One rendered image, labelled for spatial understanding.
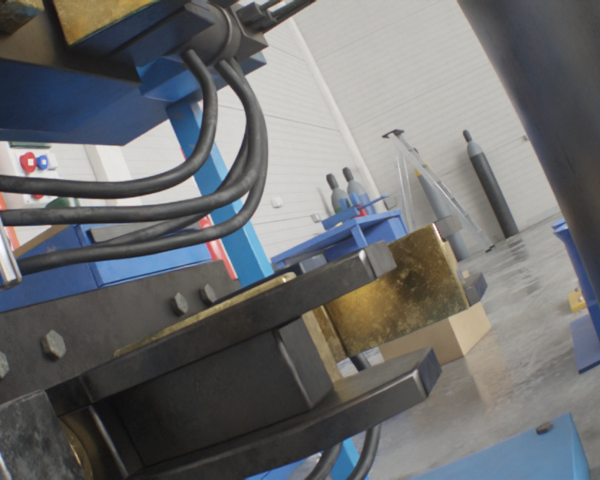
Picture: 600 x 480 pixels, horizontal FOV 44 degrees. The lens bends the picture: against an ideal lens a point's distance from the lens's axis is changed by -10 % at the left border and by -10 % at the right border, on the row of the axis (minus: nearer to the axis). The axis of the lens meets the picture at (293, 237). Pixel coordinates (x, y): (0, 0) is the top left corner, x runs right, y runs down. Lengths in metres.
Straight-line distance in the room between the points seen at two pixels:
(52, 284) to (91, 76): 1.18
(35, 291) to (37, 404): 1.72
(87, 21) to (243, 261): 0.91
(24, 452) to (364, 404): 0.19
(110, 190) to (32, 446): 0.60
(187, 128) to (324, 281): 1.37
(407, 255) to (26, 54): 0.48
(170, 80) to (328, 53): 10.58
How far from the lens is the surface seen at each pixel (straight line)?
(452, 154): 11.45
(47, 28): 0.99
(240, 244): 1.76
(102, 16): 0.98
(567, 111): 0.60
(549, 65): 0.60
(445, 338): 3.35
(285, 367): 0.48
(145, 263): 2.28
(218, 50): 1.25
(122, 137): 1.90
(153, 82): 1.38
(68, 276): 2.11
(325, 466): 1.08
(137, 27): 1.02
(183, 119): 1.81
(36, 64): 0.93
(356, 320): 0.87
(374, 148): 11.63
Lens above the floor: 0.52
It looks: 4 degrees up
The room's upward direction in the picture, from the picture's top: 24 degrees counter-clockwise
